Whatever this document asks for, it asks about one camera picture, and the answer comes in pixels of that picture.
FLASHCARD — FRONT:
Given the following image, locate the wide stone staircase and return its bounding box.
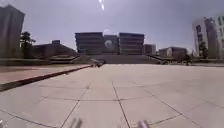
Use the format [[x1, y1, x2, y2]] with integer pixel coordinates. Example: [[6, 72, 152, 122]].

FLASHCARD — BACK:
[[73, 54, 160, 65]]

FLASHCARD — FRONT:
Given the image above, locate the person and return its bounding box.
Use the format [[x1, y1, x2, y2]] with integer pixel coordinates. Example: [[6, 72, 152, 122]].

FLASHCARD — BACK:
[[89, 58, 106, 68]]

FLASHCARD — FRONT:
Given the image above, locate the large grey block building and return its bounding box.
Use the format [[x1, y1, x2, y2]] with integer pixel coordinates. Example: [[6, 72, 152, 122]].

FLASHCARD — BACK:
[[74, 31, 146, 56]]

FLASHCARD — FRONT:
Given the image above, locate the pale stone slab plaza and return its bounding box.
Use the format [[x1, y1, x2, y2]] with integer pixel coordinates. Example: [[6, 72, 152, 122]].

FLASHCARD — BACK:
[[0, 63, 224, 128]]

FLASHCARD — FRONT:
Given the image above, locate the small grey building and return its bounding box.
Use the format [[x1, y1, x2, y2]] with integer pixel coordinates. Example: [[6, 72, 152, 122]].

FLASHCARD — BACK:
[[144, 43, 157, 56]]

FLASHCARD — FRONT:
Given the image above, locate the low dark building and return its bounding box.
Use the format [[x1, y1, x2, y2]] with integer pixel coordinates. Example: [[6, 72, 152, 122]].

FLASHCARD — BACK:
[[30, 39, 78, 60]]

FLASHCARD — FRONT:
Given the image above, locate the low grey building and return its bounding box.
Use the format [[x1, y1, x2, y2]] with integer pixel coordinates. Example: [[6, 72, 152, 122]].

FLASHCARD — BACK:
[[157, 46, 188, 60]]

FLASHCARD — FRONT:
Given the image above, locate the robot's own part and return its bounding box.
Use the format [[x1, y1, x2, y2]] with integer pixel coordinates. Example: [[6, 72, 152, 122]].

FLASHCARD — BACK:
[[137, 119, 151, 128], [69, 117, 83, 128]]

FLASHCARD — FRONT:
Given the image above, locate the grey stone kerb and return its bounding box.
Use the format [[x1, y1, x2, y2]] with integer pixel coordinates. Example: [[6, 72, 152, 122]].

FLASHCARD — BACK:
[[0, 64, 95, 93]]

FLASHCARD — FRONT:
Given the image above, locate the reddish paved strip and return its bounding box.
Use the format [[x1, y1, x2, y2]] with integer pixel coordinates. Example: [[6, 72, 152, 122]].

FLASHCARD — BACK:
[[0, 64, 90, 85]]

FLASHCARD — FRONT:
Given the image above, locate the dark tree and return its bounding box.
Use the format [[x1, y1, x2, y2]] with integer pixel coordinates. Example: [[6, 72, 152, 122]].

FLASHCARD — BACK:
[[19, 31, 36, 60], [198, 41, 209, 60]]

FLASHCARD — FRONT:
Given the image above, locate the white multi-storey building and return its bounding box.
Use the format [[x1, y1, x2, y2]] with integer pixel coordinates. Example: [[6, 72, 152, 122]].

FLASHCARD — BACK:
[[191, 14, 224, 61]]

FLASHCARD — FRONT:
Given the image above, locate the tall dark building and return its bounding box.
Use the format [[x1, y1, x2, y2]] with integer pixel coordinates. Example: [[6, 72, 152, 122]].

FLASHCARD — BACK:
[[0, 4, 26, 60]]

